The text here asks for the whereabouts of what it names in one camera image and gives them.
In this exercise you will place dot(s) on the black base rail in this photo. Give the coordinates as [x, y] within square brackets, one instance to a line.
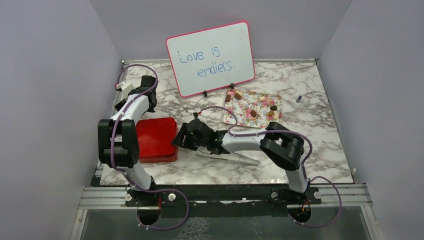
[203, 200]

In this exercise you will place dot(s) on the tan block chocolate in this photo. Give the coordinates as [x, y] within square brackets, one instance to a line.
[237, 96]

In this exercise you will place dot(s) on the red chocolate box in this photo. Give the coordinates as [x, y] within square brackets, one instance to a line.
[158, 158]

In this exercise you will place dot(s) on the red box lid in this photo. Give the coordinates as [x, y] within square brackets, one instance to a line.
[155, 136]

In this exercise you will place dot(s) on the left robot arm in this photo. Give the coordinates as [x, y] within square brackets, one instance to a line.
[118, 144]

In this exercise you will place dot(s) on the white board pink frame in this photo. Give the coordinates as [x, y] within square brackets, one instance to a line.
[211, 59]

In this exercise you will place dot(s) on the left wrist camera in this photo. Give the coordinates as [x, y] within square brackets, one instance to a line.
[125, 88]

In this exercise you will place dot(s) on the floral serving tray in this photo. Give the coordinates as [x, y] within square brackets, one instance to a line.
[239, 110]

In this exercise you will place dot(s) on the metal tongs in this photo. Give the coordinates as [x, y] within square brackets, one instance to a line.
[232, 158]

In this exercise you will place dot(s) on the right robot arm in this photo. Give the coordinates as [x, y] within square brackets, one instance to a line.
[281, 145]

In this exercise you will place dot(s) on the small blue marker cap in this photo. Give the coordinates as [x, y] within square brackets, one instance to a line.
[298, 98]

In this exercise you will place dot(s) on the white heart chocolate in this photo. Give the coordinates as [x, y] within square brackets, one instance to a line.
[271, 123]

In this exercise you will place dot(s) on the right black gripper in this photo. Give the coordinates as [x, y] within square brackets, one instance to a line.
[178, 140]

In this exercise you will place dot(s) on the black whiteboard stand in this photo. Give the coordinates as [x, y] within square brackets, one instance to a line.
[231, 86]

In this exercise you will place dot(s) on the brown ridged chocolate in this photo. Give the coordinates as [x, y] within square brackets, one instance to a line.
[253, 113]

